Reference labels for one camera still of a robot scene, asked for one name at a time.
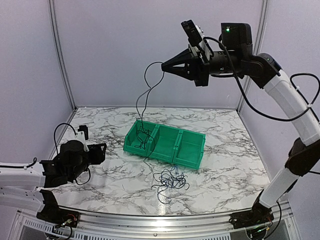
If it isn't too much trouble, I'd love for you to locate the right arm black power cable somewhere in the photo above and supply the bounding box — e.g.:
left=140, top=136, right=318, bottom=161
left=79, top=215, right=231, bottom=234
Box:
left=202, top=36, right=320, bottom=176

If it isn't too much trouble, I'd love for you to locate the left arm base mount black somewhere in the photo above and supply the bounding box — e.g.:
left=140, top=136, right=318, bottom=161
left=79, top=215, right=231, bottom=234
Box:
left=36, top=209, right=80, bottom=228

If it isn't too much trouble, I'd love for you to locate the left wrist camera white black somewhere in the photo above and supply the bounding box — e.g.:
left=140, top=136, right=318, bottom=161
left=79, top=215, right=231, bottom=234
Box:
left=75, top=125, right=89, bottom=152

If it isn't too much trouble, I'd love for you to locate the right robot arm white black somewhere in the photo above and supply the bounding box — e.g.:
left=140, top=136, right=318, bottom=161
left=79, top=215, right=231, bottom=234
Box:
left=161, top=20, right=320, bottom=224

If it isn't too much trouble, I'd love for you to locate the aluminium corner post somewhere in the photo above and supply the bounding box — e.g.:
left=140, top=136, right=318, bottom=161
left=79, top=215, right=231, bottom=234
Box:
left=48, top=0, right=77, bottom=111
left=236, top=0, right=270, bottom=112

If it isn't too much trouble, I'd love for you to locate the thin black cable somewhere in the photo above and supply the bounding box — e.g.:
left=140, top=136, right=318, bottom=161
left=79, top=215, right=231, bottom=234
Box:
left=134, top=126, right=152, bottom=150
left=134, top=62, right=167, bottom=161

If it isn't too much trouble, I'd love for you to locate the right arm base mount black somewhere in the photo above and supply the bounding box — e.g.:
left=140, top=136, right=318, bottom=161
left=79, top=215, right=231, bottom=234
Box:
left=229, top=209, right=274, bottom=229

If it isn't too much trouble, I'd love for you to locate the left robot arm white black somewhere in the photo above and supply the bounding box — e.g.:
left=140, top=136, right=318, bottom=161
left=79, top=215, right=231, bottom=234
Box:
left=0, top=140, right=107, bottom=223

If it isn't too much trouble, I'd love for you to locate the left aluminium corner post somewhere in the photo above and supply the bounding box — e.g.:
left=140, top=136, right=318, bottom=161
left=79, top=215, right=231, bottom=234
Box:
left=48, top=0, right=77, bottom=111

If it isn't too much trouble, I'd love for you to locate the right aluminium corner post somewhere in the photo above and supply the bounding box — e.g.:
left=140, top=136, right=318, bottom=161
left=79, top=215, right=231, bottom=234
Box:
left=236, top=0, right=270, bottom=112

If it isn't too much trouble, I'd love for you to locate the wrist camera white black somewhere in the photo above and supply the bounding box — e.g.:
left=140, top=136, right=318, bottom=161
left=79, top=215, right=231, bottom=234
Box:
left=75, top=125, right=89, bottom=152
left=181, top=19, right=214, bottom=61

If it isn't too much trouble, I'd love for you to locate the black cable pile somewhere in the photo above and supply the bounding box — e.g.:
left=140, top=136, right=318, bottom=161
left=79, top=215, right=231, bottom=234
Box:
left=151, top=166, right=191, bottom=205

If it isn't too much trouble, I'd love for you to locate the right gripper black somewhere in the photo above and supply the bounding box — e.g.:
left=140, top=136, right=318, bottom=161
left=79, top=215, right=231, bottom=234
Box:
left=162, top=42, right=245, bottom=86

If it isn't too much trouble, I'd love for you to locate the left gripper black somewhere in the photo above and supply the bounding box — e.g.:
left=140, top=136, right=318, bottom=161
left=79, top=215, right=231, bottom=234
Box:
left=70, top=143, right=107, bottom=181

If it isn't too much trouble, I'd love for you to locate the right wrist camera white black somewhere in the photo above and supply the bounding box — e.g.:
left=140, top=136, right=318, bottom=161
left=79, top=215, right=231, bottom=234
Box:
left=181, top=19, right=214, bottom=61

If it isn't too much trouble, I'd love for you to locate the green three-compartment plastic bin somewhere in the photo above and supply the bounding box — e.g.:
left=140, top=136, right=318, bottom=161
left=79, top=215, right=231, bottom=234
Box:
left=123, top=119, right=206, bottom=170

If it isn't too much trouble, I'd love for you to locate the aluminium front frame rail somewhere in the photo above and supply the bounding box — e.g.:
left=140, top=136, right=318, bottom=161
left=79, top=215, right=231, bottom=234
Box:
left=8, top=201, right=301, bottom=240

